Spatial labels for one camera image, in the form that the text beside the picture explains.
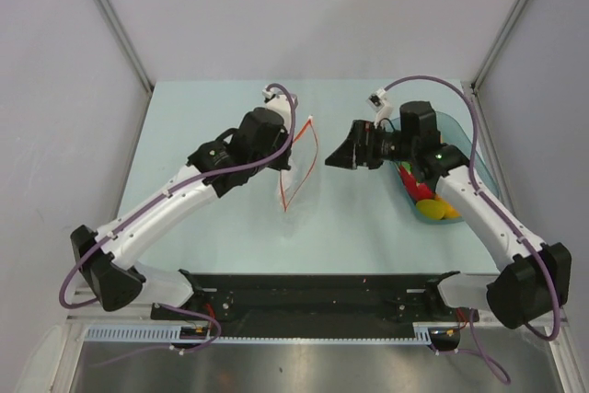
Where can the black table edge rail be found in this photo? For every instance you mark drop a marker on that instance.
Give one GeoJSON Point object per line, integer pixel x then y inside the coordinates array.
{"type": "Point", "coordinates": [331, 306]}

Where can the yellow mango toy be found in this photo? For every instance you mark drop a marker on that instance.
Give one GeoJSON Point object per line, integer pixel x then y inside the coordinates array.
{"type": "Point", "coordinates": [431, 209]}

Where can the clear zip bag orange zipper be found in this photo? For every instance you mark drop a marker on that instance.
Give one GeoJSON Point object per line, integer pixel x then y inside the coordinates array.
{"type": "Point", "coordinates": [297, 191]}

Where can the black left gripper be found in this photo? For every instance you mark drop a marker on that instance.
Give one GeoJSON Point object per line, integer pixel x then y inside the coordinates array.
{"type": "Point", "coordinates": [282, 162]}

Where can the orange fruit toy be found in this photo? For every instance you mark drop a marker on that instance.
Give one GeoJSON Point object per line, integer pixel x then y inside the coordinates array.
{"type": "Point", "coordinates": [449, 211]}

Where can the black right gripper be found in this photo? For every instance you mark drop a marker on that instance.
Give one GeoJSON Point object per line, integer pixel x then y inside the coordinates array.
{"type": "Point", "coordinates": [358, 149]}

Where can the teal plastic fruit tray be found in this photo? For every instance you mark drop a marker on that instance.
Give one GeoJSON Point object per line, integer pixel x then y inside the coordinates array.
{"type": "Point", "coordinates": [454, 175]}

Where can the white slotted cable duct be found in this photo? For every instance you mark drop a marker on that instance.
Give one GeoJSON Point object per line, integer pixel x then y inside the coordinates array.
{"type": "Point", "coordinates": [162, 334]}

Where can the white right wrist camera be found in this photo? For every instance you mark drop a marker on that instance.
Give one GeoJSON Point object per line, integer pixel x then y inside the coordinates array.
{"type": "Point", "coordinates": [380, 105]}

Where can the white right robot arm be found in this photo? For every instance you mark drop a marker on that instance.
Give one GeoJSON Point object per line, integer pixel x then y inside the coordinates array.
{"type": "Point", "coordinates": [533, 277]}

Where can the red dragon fruit toy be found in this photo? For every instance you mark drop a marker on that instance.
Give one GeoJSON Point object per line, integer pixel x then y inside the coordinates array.
{"type": "Point", "coordinates": [416, 190]}

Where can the aluminium frame extrusion right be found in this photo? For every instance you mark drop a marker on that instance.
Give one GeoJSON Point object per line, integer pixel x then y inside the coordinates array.
{"type": "Point", "coordinates": [94, 313]}

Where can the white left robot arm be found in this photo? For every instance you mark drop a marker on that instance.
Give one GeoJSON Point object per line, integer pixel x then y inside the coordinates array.
{"type": "Point", "coordinates": [108, 257]}

